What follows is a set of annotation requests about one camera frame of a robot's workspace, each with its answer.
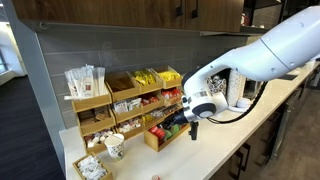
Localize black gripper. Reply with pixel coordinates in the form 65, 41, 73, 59
159, 109, 188, 131

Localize wooden compartment case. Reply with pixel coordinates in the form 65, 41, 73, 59
143, 113, 191, 153

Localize orange sachets stack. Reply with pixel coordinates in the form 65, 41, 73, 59
148, 125, 159, 136

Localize red sachets pile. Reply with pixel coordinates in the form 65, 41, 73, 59
161, 87, 183, 100

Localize white sachets in rack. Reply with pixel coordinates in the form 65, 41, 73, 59
113, 97, 143, 115

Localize yellow sachets pile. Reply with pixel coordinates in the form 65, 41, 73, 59
157, 70, 181, 82
132, 69, 157, 87

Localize printed paper cup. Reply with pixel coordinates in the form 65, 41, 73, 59
104, 133, 125, 162

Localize tiered wooden organizer rack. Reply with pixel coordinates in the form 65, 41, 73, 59
70, 65, 184, 155

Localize round white tray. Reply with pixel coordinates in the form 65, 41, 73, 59
228, 104, 253, 114

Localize tall paper cup stack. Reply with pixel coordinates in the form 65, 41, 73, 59
239, 75, 248, 98
226, 69, 242, 108

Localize creamer cups pile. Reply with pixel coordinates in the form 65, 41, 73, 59
83, 129, 114, 148

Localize white cup lids stack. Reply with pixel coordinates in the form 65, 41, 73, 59
237, 97, 252, 109

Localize white sachets pile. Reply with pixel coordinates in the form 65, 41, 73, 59
77, 155, 108, 180

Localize wrapped stir sticks bundle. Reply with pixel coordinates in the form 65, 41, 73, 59
63, 64, 107, 101

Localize small wooden box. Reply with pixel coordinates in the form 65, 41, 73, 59
72, 153, 114, 180

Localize wooden upper cabinet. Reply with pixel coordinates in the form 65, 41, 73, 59
11, 0, 244, 33

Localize dark open shelf unit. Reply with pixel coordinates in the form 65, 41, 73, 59
243, 0, 320, 36

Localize wire coffee pod holder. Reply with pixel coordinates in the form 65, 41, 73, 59
206, 74, 228, 97

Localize black lower cabinet handle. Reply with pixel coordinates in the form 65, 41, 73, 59
241, 143, 251, 173
232, 151, 243, 180

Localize black cabinet handle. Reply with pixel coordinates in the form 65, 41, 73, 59
190, 0, 199, 19
241, 143, 251, 173
175, 0, 184, 17
232, 151, 243, 180

